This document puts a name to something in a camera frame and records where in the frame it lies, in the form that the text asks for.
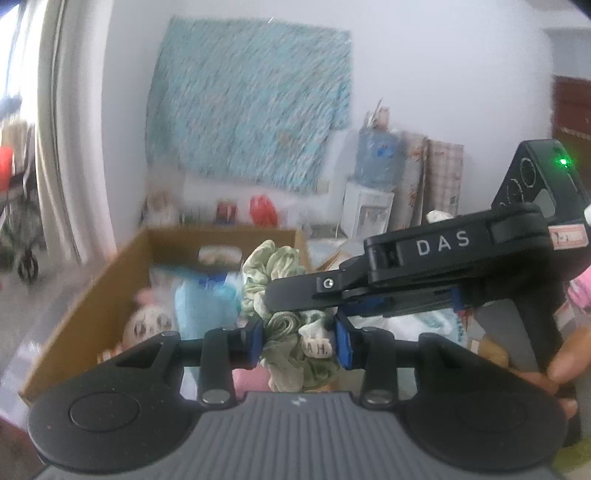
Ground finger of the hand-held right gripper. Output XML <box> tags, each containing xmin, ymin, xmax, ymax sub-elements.
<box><xmin>267</xmin><ymin>256</ymin><xmax>384</xmax><ymax>313</ymax></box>

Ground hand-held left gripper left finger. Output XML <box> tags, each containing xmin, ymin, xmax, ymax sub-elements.
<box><xmin>115</xmin><ymin>316</ymin><xmax>266</xmax><ymax>409</ymax></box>

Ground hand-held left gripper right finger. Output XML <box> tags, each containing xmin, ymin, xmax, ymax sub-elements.
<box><xmin>335</xmin><ymin>316</ymin><xmax>502</xmax><ymax>409</ymax></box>

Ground green scrunchie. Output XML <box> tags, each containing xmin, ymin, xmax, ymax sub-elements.
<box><xmin>239</xmin><ymin>239</ymin><xmax>343</xmax><ymax>391</ymax></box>

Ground blue white wipes pack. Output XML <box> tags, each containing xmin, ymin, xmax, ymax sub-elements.
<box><xmin>174</xmin><ymin>272</ymin><xmax>243</xmax><ymax>340</ymax></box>

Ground pink plush doll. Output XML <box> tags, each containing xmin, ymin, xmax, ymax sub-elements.
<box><xmin>124</xmin><ymin>290</ymin><xmax>180</xmax><ymax>348</ymax></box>

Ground brown cardboard box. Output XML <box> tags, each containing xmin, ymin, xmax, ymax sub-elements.
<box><xmin>18</xmin><ymin>225</ymin><xmax>317</xmax><ymax>404</ymax></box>

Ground person's right hand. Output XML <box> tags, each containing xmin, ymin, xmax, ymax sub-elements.
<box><xmin>522</xmin><ymin>318</ymin><xmax>591</xmax><ymax>418</ymax></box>

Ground white plastic bag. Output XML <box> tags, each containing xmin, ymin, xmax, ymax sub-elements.
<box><xmin>385</xmin><ymin>308</ymin><xmax>465</xmax><ymax>344</ymax></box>

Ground plaid rolled mat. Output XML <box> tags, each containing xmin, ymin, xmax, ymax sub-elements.
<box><xmin>422</xmin><ymin>138</ymin><xmax>465</xmax><ymax>217</ymax></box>

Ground red plastic bag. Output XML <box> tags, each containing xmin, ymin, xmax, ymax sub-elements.
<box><xmin>249</xmin><ymin>195</ymin><xmax>279</xmax><ymax>228</ymax></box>

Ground beige packet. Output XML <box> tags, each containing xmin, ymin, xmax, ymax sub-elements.
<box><xmin>198</xmin><ymin>244</ymin><xmax>243</xmax><ymax>265</ymax></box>

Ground floral rolled mat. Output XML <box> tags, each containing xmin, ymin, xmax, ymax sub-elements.
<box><xmin>392</xmin><ymin>131</ymin><xmax>430</xmax><ymax>232</ymax></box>

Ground gold packet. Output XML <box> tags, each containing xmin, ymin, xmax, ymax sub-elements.
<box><xmin>478</xmin><ymin>336</ymin><xmax>511</xmax><ymax>367</ymax></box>

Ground white water dispenser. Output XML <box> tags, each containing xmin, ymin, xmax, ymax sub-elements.
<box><xmin>342</xmin><ymin>180</ymin><xmax>395</xmax><ymax>238</ymax></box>

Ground red can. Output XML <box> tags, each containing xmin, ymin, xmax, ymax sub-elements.
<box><xmin>216</xmin><ymin>199</ymin><xmax>239</xmax><ymax>225</ymax></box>

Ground pink cloth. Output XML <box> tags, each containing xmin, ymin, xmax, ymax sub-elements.
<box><xmin>567</xmin><ymin>268</ymin><xmax>591</xmax><ymax>319</ymax></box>

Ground beige bottle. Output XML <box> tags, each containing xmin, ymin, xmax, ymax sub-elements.
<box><xmin>369</xmin><ymin>104</ymin><xmax>393</xmax><ymax>130</ymax></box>

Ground brown wooden door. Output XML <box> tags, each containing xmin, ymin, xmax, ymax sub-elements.
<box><xmin>549</xmin><ymin>76</ymin><xmax>591</xmax><ymax>185</ymax></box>

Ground blue floral cloth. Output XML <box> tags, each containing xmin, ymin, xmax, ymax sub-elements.
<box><xmin>145</xmin><ymin>16</ymin><xmax>354</xmax><ymax>195</ymax></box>

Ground grey stroller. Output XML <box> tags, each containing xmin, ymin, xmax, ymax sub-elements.
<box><xmin>0</xmin><ymin>120</ymin><xmax>47</xmax><ymax>284</ymax></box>

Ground white curtain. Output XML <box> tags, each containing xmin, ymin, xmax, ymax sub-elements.
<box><xmin>34</xmin><ymin>0</ymin><xmax>116</xmax><ymax>264</ymax></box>

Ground red hanging cloth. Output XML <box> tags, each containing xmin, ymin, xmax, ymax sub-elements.
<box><xmin>0</xmin><ymin>147</ymin><xmax>14</xmax><ymax>190</ymax></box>

